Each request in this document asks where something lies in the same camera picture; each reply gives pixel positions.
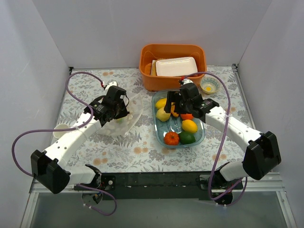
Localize orange green mango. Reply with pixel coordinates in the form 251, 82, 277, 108
116, 118, 124, 124

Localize clear zip top bag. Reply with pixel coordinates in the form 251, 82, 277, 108
97, 94, 143, 136

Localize orange fruit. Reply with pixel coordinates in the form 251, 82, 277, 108
180, 114, 194, 120

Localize bright yellow lemon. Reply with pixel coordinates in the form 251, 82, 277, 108
182, 119, 198, 133

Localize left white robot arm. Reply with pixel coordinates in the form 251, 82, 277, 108
30, 85, 129, 194

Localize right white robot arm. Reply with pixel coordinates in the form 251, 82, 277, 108
164, 83, 281, 189

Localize brown fried chicken piece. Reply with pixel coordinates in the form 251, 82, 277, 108
171, 105, 179, 118

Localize yellow mango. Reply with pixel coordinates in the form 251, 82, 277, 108
155, 98, 167, 110

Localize pale yellow lemon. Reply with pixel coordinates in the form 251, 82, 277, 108
156, 107, 171, 122

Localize clear blue glass dish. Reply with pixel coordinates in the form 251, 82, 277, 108
151, 88, 206, 149

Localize small patterned bowl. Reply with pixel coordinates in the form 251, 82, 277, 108
200, 76, 221, 95

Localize white rectangular tray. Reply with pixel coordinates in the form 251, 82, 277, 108
154, 57, 198, 77

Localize small orange pumpkin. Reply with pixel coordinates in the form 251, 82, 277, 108
163, 132, 180, 146

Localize tan plates in basin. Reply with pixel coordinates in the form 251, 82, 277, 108
144, 59, 161, 76

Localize floral tablecloth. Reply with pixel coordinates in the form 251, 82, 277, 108
58, 68, 244, 172

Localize white cup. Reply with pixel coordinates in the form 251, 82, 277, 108
53, 123, 69, 139

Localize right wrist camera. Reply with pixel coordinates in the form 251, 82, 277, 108
179, 76, 193, 86

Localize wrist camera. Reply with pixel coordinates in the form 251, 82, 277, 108
101, 81, 118, 91
179, 76, 193, 86

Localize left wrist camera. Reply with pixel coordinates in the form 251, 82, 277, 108
101, 81, 118, 91

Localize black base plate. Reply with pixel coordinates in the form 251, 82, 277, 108
73, 170, 244, 206

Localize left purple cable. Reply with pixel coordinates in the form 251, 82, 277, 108
11, 71, 118, 216

